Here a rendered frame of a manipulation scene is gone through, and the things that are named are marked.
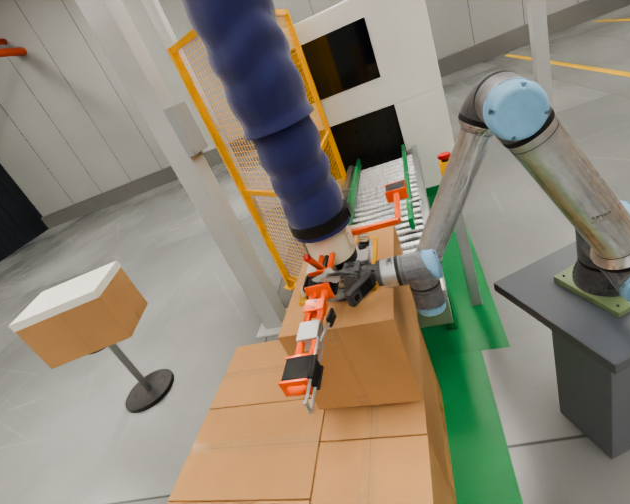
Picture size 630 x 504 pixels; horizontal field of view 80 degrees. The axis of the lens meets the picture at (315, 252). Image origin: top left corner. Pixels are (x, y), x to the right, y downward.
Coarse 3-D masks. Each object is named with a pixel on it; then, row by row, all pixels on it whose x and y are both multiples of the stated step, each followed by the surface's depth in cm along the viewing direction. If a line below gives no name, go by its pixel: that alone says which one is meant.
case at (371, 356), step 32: (384, 256) 144; (384, 288) 128; (288, 320) 133; (352, 320) 121; (384, 320) 115; (416, 320) 162; (288, 352) 131; (352, 352) 125; (384, 352) 123; (416, 352) 142; (352, 384) 134; (384, 384) 131; (416, 384) 129
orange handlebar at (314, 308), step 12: (396, 204) 145; (396, 216) 137; (360, 228) 140; (372, 228) 138; (312, 300) 113; (324, 300) 111; (312, 312) 111; (324, 312) 108; (300, 348) 98; (312, 348) 96
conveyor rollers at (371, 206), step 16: (400, 160) 367; (368, 176) 363; (384, 176) 343; (400, 176) 330; (368, 192) 326; (384, 192) 313; (416, 192) 290; (368, 208) 302; (384, 208) 290; (416, 208) 268; (352, 224) 291; (368, 224) 279; (400, 224) 257; (416, 224) 253; (400, 240) 241; (416, 240) 232
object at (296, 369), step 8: (288, 360) 94; (296, 360) 92; (304, 360) 91; (288, 368) 91; (296, 368) 90; (304, 368) 89; (288, 376) 89; (296, 376) 88; (304, 376) 87; (280, 384) 88; (288, 384) 88; (296, 384) 87; (304, 384) 87; (288, 392) 90
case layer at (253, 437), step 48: (240, 384) 183; (432, 384) 174; (240, 432) 159; (288, 432) 150; (336, 432) 142; (384, 432) 134; (432, 432) 140; (192, 480) 147; (240, 480) 140; (288, 480) 133; (336, 480) 126; (384, 480) 121; (432, 480) 117
